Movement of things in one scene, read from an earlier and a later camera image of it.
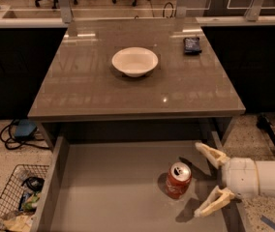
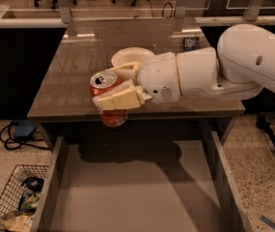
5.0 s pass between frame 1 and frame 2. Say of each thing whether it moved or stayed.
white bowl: stayed
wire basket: stayed
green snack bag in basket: stayed
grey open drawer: stayed
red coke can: moved
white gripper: moved
